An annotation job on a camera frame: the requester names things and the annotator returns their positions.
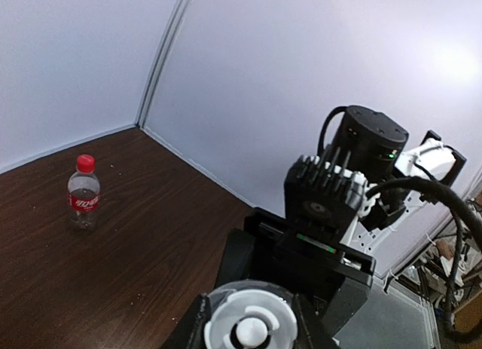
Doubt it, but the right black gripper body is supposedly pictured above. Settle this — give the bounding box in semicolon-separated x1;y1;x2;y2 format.
216;208;376;335

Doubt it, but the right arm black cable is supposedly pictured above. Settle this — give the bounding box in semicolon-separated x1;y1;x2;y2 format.
367;177;482;344

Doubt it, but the white bottle cap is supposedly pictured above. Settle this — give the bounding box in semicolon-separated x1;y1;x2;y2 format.
203;289;297;349

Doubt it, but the large clear plastic bottle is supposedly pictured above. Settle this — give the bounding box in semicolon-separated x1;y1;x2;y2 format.
207;279;294;312

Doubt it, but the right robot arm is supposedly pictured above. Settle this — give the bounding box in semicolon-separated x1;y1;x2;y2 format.
216;106;466;334

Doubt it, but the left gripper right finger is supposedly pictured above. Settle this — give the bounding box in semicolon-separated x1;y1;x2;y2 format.
291;294;339;349

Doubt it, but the small cola bottle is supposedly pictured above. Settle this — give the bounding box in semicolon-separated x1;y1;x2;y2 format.
67;154;101;231

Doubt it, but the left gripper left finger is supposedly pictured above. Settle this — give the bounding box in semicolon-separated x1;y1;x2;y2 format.
163;294;209;349

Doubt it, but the right rear frame post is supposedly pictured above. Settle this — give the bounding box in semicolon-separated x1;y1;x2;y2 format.
135;0;193;129

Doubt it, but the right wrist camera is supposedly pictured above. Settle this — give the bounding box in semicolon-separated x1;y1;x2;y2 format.
284;149;380;246

